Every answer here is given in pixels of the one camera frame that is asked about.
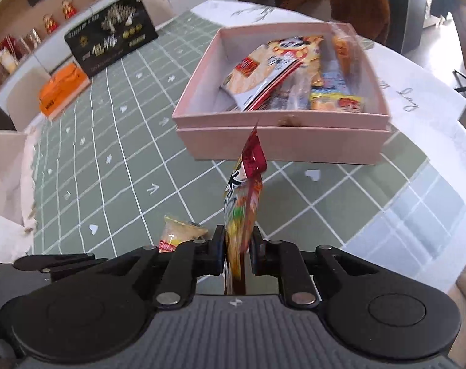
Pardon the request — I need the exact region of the white scalloped paper bag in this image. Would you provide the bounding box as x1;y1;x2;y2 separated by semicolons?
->
0;129;39;265

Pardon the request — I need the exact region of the blue white snack packet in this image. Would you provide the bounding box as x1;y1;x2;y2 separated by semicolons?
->
320;68;352;93

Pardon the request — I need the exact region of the clear snack packet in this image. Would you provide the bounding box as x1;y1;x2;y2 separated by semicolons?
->
284;71;314;111

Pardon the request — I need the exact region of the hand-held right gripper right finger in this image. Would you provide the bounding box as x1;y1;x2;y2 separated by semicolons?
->
251;226;375;308

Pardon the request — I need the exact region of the black snack bag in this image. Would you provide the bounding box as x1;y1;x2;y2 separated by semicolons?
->
64;0;159;78

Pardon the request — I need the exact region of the yellow red snack packet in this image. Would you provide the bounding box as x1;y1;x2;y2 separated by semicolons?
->
309;90;366;114

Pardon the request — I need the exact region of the mustard yellow snack packet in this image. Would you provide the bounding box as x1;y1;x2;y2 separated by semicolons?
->
330;23;359;82

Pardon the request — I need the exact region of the beige cloth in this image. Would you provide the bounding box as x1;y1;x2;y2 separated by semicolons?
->
447;275;466;369

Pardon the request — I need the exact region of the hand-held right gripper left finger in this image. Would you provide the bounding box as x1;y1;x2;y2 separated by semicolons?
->
102;225;226;309

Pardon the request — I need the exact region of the orange cartoon print snack packet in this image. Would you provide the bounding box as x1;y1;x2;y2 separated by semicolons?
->
267;35;326;85

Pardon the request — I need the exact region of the green checked tablecloth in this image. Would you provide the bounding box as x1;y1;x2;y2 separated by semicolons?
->
25;11;429;264

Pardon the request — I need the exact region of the row of packaged goods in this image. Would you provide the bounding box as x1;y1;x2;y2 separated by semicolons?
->
0;27;42;81

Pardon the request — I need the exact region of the pink cardboard box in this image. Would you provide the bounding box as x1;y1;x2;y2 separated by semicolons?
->
172;21;391;166

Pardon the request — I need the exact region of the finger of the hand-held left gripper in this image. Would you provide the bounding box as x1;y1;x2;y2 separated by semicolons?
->
13;253;107;282

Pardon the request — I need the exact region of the dark cabinet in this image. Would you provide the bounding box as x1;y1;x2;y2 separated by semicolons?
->
382;0;427;55

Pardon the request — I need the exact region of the orange tissue box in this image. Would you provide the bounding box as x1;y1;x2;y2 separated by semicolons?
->
39;63;91;121

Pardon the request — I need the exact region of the white red rice cracker packet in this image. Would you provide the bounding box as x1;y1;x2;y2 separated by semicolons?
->
221;44;295;112

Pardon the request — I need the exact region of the clear cracker packet red label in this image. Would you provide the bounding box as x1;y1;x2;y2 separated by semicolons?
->
159;215;210;253

